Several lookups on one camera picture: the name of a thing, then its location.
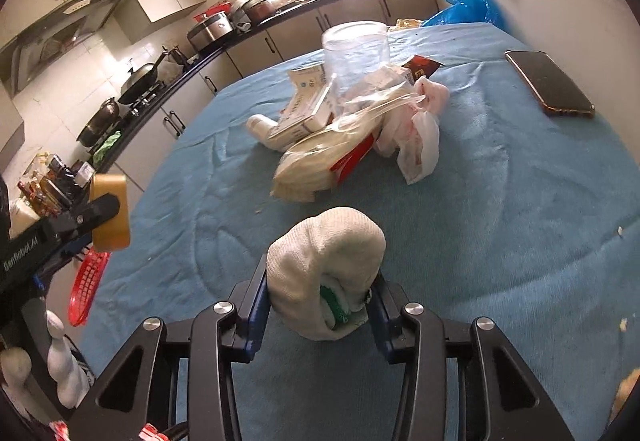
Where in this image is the clear bag of papers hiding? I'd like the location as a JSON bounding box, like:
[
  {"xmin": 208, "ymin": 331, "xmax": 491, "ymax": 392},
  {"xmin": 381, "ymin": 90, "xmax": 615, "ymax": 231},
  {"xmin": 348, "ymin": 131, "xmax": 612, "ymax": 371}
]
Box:
[{"xmin": 270, "ymin": 86, "xmax": 417, "ymax": 205}]

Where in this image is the black wok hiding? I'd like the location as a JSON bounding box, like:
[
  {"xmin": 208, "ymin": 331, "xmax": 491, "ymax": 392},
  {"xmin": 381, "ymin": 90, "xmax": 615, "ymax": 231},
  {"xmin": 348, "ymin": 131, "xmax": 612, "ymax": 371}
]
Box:
[{"xmin": 117, "ymin": 51, "xmax": 169, "ymax": 106}]

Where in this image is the dark red packet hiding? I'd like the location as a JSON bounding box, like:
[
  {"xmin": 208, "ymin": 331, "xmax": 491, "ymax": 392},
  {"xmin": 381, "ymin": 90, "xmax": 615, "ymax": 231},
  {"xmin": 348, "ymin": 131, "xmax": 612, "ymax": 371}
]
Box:
[{"xmin": 400, "ymin": 55, "xmax": 444, "ymax": 84}]

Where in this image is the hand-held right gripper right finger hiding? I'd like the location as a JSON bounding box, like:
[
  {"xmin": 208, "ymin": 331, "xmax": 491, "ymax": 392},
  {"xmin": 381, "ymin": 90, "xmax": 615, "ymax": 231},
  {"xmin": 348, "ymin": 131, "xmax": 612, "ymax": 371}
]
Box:
[{"xmin": 367, "ymin": 271, "xmax": 576, "ymax": 441}]

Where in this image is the black smartphone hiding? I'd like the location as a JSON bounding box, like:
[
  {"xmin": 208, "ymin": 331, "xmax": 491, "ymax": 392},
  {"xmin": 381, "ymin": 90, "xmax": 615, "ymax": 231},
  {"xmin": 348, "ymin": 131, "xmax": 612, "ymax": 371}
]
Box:
[{"xmin": 504, "ymin": 49, "xmax": 597, "ymax": 118}]

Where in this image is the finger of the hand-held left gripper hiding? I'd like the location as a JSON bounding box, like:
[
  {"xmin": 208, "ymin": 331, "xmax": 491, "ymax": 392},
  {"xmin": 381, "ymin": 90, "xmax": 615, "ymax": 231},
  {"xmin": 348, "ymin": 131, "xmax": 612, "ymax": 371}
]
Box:
[{"xmin": 75, "ymin": 195, "xmax": 122, "ymax": 243}]

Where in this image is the white squeeze tube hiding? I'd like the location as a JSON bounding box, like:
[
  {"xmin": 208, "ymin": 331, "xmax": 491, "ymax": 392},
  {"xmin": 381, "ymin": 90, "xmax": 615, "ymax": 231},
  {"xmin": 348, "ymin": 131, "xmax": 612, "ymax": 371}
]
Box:
[{"xmin": 246, "ymin": 114, "xmax": 282, "ymax": 152}]

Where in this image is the white blue medicine box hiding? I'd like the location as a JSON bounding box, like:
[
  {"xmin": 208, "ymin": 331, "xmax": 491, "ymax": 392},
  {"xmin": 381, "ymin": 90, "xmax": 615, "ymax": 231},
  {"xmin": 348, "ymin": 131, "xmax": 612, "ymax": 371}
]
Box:
[{"xmin": 289, "ymin": 62, "xmax": 331, "ymax": 96}]

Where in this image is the white cotton glove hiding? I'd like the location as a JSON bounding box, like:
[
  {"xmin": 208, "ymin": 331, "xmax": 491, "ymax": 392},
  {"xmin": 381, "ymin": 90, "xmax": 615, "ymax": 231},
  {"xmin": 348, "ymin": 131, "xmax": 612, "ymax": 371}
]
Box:
[{"xmin": 266, "ymin": 207, "xmax": 387, "ymax": 342}]

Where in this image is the group of sauce bottles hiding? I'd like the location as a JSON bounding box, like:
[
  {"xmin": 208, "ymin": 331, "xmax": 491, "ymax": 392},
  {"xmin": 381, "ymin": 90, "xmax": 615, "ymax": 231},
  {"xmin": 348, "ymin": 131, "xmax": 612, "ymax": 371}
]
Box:
[{"xmin": 17, "ymin": 153, "xmax": 96, "ymax": 222}]

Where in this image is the kitchen counter with cabinets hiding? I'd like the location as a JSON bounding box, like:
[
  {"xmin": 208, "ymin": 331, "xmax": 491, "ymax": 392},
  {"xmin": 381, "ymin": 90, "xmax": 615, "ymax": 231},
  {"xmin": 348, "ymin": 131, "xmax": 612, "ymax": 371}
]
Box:
[{"xmin": 97, "ymin": 0, "xmax": 441, "ymax": 194}]

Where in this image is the blue plastic bag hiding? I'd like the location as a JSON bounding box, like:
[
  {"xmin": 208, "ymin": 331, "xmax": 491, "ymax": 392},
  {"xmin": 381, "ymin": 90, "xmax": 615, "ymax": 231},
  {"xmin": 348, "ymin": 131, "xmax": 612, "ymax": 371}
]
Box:
[{"xmin": 422, "ymin": 0, "xmax": 509, "ymax": 32}]

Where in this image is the clear plastic jar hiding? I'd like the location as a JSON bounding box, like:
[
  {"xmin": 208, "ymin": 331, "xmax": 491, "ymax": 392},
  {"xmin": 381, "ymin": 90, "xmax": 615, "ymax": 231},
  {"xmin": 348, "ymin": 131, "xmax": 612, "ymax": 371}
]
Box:
[{"xmin": 321, "ymin": 21, "xmax": 392, "ymax": 102}]

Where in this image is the red plastic basket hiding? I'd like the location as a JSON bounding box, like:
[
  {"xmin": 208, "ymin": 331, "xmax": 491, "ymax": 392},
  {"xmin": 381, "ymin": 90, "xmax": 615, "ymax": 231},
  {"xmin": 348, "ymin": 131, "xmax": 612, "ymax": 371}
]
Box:
[{"xmin": 67, "ymin": 251, "xmax": 111, "ymax": 327}]

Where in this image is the white green medicine box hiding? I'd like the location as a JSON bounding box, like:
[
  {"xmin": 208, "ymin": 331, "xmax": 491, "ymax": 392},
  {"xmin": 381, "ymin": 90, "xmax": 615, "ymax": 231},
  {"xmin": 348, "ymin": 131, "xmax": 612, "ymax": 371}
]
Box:
[{"xmin": 269, "ymin": 88, "xmax": 335, "ymax": 150}]

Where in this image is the dark cooking pot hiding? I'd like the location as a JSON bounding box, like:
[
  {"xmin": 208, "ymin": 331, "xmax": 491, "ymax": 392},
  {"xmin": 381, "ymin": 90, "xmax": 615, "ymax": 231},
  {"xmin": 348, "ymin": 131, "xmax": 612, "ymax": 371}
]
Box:
[{"xmin": 76, "ymin": 97, "xmax": 122, "ymax": 148}]

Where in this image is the white plastic bag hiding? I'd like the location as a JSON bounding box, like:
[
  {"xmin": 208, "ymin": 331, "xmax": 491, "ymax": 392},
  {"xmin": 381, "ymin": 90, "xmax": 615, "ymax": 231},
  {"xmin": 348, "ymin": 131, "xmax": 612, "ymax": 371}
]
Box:
[{"xmin": 375, "ymin": 76, "xmax": 451, "ymax": 185}]

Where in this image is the person's left hand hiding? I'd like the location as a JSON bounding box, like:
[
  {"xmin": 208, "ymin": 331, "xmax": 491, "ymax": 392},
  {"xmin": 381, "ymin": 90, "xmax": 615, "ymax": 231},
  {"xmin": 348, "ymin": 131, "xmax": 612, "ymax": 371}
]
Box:
[{"xmin": 0, "ymin": 310, "xmax": 97, "ymax": 427}]

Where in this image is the green cloth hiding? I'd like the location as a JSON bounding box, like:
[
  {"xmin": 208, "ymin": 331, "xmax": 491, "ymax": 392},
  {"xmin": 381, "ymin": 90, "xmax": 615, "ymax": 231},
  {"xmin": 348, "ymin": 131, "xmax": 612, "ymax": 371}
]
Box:
[{"xmin": 92, "ymin": 131, "xmax": 123, "ymax": 162}]

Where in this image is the silver rice cooker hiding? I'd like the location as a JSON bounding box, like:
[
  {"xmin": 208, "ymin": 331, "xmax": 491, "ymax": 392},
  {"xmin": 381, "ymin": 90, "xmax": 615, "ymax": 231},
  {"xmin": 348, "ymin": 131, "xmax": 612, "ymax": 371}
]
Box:
[{"xmin": 187, "ymin": 10, "xmax": 236, "ymax": 53}]

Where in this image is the blue tablecloth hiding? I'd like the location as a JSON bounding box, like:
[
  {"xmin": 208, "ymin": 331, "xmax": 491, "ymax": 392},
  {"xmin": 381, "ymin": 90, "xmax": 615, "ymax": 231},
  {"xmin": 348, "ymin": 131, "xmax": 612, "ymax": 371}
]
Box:
[{"xmin": 80, "ymin": 21, "xmax": 640, "ymax": 441}]

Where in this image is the steel range hood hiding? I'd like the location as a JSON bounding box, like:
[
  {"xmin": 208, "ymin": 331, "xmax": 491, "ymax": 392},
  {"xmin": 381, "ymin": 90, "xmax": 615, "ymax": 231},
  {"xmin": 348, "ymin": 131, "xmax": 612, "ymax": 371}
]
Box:
[{"xmin": 0, "ymin": 0, "xmax": 137, "ymax": 96}]

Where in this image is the brown lidded pot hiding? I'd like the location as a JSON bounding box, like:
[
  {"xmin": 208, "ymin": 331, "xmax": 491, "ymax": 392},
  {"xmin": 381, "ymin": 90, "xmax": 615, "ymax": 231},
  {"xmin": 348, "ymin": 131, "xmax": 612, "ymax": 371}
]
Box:
[{"xmin": 242, "ymin": 0, "xmax": 277, "ymax": 25}]

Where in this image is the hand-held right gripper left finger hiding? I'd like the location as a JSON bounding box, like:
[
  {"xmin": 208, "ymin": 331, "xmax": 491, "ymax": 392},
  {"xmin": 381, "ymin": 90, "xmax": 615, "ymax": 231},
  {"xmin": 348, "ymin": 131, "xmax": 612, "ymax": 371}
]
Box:
[{"xmin": 70, "ymin": 253, "xmax": 273, "ymax": 441}]

